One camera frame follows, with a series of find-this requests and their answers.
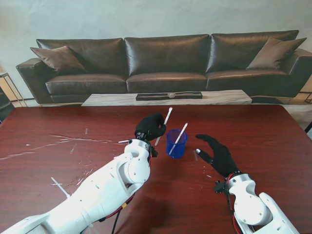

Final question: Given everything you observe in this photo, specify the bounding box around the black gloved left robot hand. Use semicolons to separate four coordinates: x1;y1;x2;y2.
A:
135;112;166;141

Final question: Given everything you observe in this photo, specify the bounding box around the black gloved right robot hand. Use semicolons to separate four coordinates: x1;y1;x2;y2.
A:
195;134;241;176

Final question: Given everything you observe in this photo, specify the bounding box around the blue mesh holder cup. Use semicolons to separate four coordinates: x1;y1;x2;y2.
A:
166;129;189;159

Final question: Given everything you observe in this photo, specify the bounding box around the black decorative tray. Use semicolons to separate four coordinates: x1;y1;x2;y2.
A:
136;91;203;101

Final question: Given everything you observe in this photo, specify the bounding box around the white marble coffee table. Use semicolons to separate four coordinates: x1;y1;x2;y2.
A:
81;89;253;107

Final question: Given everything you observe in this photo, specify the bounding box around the dark leather sofa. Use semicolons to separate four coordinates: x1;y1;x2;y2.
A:
16;30;312;107

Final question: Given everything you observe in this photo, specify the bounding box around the brown leather cushion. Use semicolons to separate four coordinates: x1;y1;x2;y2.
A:
29;45;86;74
246;37;307;71

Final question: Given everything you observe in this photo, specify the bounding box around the dark armchair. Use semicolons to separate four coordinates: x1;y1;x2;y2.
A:
0;85;15;122

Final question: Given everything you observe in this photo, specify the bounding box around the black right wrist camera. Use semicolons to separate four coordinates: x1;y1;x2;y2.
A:
214;180;227;195

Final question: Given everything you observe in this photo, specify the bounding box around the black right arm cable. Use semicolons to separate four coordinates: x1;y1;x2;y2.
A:
225;179;234;216

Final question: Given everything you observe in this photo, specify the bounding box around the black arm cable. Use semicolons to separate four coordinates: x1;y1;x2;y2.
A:
111;195;134;234
225;179;234;216

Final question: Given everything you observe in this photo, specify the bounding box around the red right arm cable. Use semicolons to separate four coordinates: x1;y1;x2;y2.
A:
231;212;241;234

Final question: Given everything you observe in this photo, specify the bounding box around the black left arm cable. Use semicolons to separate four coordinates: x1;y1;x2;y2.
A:
111;195;134;234

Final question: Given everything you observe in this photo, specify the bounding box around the dark frame side table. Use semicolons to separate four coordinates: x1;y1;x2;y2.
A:
299;90;312;105

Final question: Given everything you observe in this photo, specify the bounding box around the white cable tie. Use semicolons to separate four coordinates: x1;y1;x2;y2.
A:
50;177;71;199

